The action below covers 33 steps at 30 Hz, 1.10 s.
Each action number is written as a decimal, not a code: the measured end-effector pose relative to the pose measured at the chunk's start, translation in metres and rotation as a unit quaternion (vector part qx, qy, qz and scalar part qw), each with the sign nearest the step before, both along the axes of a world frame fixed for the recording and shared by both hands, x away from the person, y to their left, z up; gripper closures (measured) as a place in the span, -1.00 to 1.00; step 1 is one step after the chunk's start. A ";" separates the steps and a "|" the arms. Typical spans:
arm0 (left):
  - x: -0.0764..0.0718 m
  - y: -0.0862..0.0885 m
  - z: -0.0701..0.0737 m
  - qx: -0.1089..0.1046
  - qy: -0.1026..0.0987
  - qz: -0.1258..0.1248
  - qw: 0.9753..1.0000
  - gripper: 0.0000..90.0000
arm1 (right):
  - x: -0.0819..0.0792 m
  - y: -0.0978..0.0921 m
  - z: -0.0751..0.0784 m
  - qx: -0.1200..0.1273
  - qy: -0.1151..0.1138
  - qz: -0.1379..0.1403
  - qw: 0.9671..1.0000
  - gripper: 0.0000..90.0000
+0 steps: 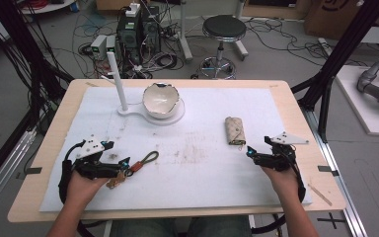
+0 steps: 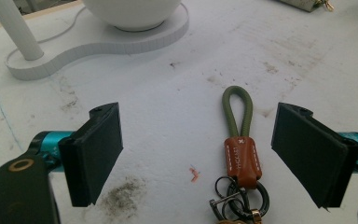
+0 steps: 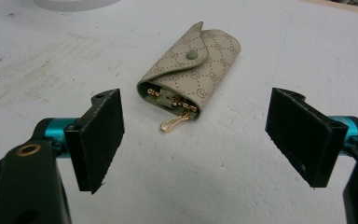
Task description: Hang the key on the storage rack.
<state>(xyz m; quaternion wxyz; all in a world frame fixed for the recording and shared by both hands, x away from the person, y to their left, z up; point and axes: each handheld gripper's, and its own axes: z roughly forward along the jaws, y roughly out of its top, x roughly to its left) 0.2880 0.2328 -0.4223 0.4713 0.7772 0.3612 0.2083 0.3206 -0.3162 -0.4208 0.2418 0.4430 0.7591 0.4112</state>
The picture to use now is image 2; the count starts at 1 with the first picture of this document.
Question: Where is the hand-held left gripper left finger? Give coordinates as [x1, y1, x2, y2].
[30, 102, 125, 208]

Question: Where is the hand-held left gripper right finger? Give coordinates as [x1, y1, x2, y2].
[270, 102, 358, 209]

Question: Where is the green rope keychain with leather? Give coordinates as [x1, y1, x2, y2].
[208, 85, 270, 224]

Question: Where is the white stand base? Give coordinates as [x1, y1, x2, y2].
[0, 0, 190, 82]

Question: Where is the grey object with gold clasp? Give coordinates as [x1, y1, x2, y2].
[278, 0, 336, 13]

